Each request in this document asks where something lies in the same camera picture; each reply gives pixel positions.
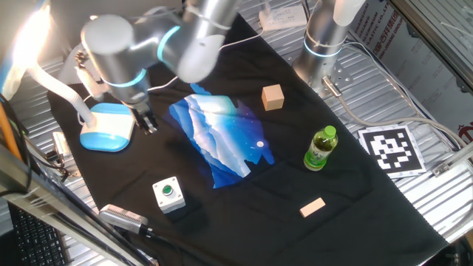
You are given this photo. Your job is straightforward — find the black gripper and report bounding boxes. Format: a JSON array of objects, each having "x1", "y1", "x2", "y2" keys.
[{"x1": 129, "y1": 103, "x2": 160, "y2": 135}]

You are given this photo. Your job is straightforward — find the blue and white desk lamp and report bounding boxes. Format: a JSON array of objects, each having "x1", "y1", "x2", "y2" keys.
[{"x1": 0, "y1": 0, "x2": 137, "y2": 153}]

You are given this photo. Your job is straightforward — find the white box with green button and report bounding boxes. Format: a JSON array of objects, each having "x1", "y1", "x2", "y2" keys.
[{"x1": 152, "y1": 176, "x2": 187, "y2": 215}]

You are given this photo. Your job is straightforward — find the wooden cube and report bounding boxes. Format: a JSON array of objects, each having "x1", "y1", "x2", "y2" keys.
[{"x1": 261, "y1": 83, "x2": 285, "y2": 112}]

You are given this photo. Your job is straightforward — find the black cloth with blue print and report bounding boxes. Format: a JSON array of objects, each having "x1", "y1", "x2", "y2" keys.
[{"x1": 47, "y1": 13, "x2": 450, "y2": 266}]

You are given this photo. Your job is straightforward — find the black keyboard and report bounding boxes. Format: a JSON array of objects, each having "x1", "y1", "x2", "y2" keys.
[{"x1": 7, "y1": 202, "x2": 71, "y2": 266}]

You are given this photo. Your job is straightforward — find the white power strip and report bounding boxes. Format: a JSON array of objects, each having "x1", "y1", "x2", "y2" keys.
[{"x1": 258, "y1": 5, "x2": 308, "y2": 33}]

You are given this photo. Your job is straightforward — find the green tea bottle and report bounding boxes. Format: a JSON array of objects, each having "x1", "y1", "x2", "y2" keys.
[{"x1": 303, "y1": 125, "x2": 339, "y2": 172}]

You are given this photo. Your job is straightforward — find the flat wooden block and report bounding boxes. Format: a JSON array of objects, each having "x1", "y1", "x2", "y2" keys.
[{"x1": 299, "y1": 197, "x2": 327, "y2": 219}]

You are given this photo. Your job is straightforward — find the black and white marker board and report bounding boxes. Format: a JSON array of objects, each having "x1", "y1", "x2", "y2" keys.
[{"x1": 357, "y1": 124, "x2": 427, "y2": 180}]

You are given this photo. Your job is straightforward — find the white panel with red print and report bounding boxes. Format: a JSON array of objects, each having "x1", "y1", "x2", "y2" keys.
[{"x1": 347, "y1": 0, "x2": 473, "y2": 145}]

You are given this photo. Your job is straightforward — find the wrist camera with grey bracket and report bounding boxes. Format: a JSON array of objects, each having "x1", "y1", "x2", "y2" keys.
[{"x1": 73, "y1": 50, "x2": 109, "y2": 103}]

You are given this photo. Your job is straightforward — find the small metal bracket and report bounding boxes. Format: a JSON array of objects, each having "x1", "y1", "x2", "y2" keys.
[{"x1": 50, "y1": 131, "x2": 81, "y2": 178}]

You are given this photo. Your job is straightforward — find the silver depth camera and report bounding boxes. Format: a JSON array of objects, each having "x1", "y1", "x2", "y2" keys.
[{"x1": 98, "y1": 204, "x2": 153, "y2": 236}]

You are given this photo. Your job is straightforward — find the black camera cable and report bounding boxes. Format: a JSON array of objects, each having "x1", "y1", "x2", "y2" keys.
[{"x1": 146, "y1": 227, "x2": 184, "y2": 266}]

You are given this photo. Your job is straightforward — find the white lamp cable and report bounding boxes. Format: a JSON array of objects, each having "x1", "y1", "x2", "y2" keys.
[{"x1": 76, "y1": 25, "x2": 269, "y2": 126}]

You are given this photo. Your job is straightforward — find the aluminium frame beam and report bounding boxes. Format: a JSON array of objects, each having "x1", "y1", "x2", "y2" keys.
[
  {"x1": 387, "y1": 0, "x2": 473, "y2": 93},
  {"x1": 0, "y1": 143, "x2": 149, "y2": 266}
]

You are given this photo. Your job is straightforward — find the orange cable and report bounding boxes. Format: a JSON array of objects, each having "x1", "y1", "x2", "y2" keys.
[{"x1": 0, "y1": 101, "x2": 23, "y2": 162}]

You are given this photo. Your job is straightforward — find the thin white cable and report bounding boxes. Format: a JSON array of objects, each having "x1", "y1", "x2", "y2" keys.
[{"x1": 343, "y1": 41, "x2": 459, "y2": 145}]

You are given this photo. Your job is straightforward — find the thick grey robot cable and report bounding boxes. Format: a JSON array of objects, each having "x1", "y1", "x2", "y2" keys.
[{"x1": 321, "y1": 75, "x2": 469, "y2": 149}]

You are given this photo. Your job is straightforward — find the metal corner bracket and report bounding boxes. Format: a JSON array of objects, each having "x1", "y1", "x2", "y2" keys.
[{"x1": 432, "y1": 142, "x2": 473, "y2": 177}]

